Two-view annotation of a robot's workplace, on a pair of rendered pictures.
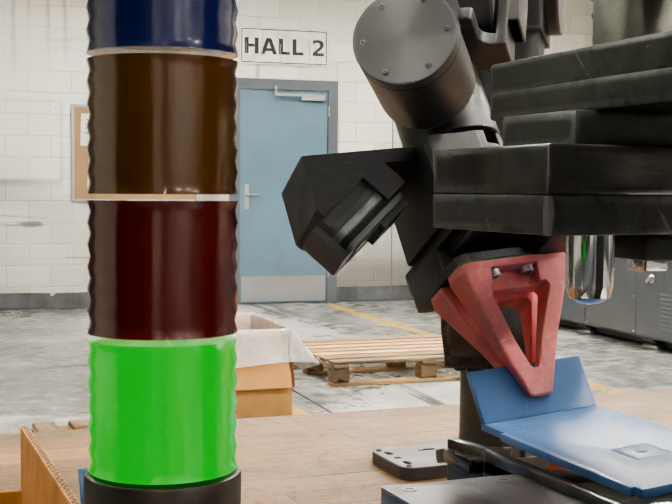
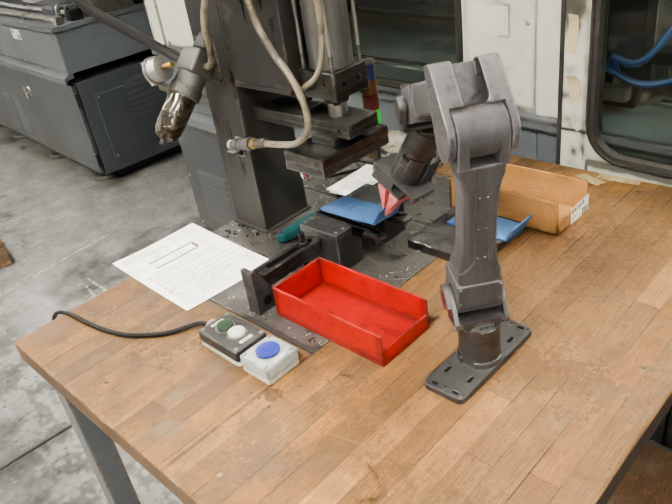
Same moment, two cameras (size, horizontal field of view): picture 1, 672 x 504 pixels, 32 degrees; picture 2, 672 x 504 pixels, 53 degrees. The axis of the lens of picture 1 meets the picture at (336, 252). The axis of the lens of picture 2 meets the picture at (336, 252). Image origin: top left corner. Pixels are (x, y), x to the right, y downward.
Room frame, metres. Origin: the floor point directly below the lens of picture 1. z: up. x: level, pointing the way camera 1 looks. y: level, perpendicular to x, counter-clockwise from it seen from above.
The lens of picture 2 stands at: (1.63, -0.59, 1.60)
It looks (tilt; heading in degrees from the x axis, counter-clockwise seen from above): 31 degrees down; 160
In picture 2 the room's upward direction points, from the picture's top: 9 degrees counter-clockwise
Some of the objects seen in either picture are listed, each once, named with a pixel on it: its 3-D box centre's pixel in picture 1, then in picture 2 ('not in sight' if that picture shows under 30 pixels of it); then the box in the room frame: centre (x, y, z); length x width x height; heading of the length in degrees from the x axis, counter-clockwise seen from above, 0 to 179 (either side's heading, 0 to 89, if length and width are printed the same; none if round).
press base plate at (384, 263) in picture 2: not in sight; (338, 235); (0.45, -0.14, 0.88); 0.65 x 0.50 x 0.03; 112
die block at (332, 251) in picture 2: not in sight; (354, 228); (0.53, -0.13, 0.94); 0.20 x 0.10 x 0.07; 112
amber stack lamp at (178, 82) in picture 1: (162, 127); (368, 86); (0.30, 0.04, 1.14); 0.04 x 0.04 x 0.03
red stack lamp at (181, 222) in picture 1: (163, 265); (370, 101); (0.30, 0.04, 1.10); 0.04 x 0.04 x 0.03
